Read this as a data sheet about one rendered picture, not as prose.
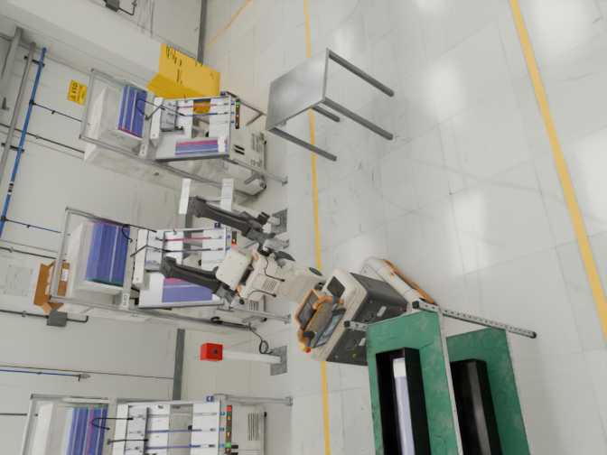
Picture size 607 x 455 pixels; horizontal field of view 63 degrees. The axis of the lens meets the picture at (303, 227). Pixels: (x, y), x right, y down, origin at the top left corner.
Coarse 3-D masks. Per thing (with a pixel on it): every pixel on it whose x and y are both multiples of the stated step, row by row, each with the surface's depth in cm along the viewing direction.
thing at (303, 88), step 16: (304, 64) 393; (320, 64) 377; (352, 64) 394; (288, 80) 406; (304, 80) 387; (320, 80) 371; (368, 80) 406; (272, 96) 419; (288, 96) 400; (304, 96) 382; (320, 96) 366; (272, 112) 413; (288, 112) 393; (320, 112) 460; (352, 112) 384; (272, 128) 415; (368, 128) 399; (304, 144) 437; (336, 160) 460
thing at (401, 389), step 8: (400, 360) 229; (400, 368) 228; (400, 376) 226; (400, 384) 225; (400, 392) 224; (400, 400) 223; (400, 408) 222; (408, 408) 219; (400, 416) 221; (408, 416) 218; (400, 424) 220; (408, 424) 217; (400, 432) 219; (408, 432) 216; (408, 440) 215; (408, 448) 214
